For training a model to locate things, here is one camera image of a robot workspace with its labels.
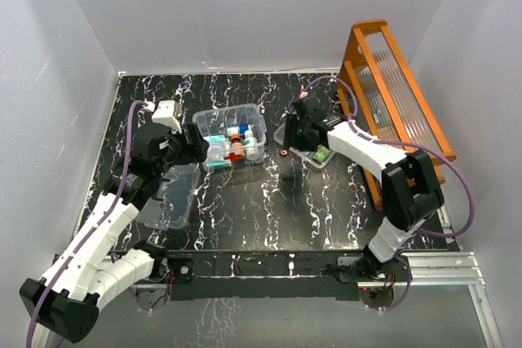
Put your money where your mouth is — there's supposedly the orange wooden rack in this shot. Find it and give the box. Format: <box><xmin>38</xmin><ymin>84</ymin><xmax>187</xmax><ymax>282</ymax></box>
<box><xmin>336</xmin><ymin>19</ymin><xmax>457</xmax><ymax>210</ymax></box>

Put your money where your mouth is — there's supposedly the teal packet with round item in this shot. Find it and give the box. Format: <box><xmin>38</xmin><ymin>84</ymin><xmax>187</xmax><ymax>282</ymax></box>
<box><xmin>204</xmin><ymin>134</ymin><xmax>230</xmax><ymax>171</ymax></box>

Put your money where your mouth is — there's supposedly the purple cable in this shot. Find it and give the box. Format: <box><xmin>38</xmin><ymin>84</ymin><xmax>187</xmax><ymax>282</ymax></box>
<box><xmin>25</xmin><ymin>99</ymin><xmax>156</xmax><ymax>348</ymax></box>
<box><xmin>301</xmin><ymin>76</ymin><xmax>476</xmax><ymax>311</ymax></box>

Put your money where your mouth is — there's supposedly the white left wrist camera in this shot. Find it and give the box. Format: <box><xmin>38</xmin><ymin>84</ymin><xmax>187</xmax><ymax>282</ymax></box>
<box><xmin>144</xmin><ymin>100</ymin><xmax>182</xmax><ymax>134</ymax></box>

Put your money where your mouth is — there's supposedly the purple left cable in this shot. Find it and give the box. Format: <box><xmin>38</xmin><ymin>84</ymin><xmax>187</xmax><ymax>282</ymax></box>
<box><xmin>25</xmin><ymin>99</ymin><xmax>156</xmax><ymax>348</ymax></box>

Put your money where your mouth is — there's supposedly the brown bottle orange cap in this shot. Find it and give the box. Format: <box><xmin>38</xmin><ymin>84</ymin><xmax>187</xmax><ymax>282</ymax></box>
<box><xmin>229</xmin><ymin>134</ymin><xmax>245</xmax><ymax>162</ymax></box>

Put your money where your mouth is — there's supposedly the green small box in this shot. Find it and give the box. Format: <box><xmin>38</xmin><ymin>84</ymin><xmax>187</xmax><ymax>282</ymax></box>
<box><xmin>312</xmin><ymin>146</ymin><xmax>331</xmax><ymax>164</ymax></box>

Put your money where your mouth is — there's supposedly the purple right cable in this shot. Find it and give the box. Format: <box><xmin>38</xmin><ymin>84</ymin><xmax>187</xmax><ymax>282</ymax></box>
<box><xmin>301</xmin><ymin>76</ymin><xmax>476</xmax><ymax>311</ymax></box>

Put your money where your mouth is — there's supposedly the clear first aid box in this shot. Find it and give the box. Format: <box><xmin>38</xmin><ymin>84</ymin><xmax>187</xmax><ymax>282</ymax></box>
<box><xmin>192</xmin><ymin>104</ymin><xmax>267</xmax><ymax>173</ymax></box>

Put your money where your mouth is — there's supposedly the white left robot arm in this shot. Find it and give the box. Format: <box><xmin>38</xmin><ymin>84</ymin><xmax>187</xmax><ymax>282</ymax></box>
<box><xmin>20</xmin><ymin>123</ymin><xmax>209</xmax><ymax>346</ymax></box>

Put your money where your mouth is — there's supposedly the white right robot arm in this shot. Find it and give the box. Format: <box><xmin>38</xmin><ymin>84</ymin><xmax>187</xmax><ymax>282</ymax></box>
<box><xmin>283</xmin><ymin>94</ymin><xmax>444</xmax><ymax>280</ymax></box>

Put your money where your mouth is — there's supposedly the clear compartment tray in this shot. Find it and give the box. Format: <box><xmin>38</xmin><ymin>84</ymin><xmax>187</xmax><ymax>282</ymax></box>
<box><xmin>273</xmin><ymin>125</ymin><xmax>335</xmax><ymax>169</ymax></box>

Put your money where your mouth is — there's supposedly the blue white tube bottle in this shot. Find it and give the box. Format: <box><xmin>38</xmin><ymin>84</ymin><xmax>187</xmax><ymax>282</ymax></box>
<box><xmin>226</xmin><ymin>124</ymin><xmax>251</xmax><ymax>137</ymax></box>

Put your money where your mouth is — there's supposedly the clear box lid black handle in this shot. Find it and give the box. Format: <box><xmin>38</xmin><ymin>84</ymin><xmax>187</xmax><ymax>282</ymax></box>
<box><xmin>135</xmin><ymin>164</ymin><xmax>201</xmax><ymax>231</ymax></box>

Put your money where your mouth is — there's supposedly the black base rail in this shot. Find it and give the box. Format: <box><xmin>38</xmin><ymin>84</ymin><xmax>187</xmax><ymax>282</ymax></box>
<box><xmin>122</xmin><ymin>249</ymin><xmax>413</xmax><ymax>302</ymax></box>

